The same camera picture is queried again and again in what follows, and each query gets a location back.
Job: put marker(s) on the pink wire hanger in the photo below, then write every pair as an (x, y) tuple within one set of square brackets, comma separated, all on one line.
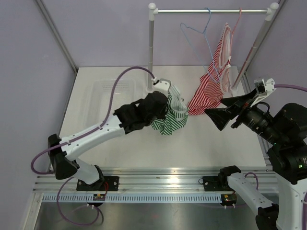
[(233, 31)]

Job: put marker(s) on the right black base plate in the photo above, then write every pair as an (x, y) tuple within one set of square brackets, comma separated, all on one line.
[(211, 183)]

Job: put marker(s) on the aluminium mounting rail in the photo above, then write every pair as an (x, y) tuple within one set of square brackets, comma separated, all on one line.
[(159, 180)]

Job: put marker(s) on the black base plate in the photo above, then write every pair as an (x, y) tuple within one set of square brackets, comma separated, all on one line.
[(110, 184), (211, 183)]

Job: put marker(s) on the white slotted cable duct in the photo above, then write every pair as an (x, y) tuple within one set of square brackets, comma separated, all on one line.
[(134, 198)]

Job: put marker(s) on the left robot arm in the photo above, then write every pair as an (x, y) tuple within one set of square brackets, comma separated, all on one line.
[(64, 152)]

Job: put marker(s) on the silver clothes rack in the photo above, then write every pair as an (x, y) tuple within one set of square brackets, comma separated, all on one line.
[(270, 13)]

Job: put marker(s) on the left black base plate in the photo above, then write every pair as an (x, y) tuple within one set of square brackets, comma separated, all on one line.
[(110, 184)]

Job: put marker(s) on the green striped tank top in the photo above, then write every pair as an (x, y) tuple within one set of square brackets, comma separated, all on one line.
[(176, 116)]

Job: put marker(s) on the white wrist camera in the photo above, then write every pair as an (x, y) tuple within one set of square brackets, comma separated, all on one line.
[(264, 88), (161, 85)]

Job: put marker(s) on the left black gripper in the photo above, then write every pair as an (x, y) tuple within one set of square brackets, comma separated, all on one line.
[(161, 115)]

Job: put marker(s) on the clear plastic basket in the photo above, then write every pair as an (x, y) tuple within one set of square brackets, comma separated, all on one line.
[(97, 97)]

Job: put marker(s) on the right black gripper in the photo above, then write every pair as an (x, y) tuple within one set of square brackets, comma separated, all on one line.
[(246, 108)]

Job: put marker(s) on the blue wire hanger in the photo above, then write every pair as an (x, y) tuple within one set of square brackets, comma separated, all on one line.
[(183, 26)]

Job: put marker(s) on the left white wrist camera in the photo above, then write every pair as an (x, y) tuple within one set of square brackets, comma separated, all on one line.
[(161, 85)]

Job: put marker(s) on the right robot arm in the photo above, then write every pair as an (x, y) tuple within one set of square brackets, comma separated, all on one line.
[(286, 132)]

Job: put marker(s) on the red striped tank top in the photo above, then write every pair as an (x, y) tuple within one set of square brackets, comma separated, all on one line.
[(214, 83)]

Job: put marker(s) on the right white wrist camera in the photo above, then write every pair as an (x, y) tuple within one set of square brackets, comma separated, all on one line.
[(264, 88)]

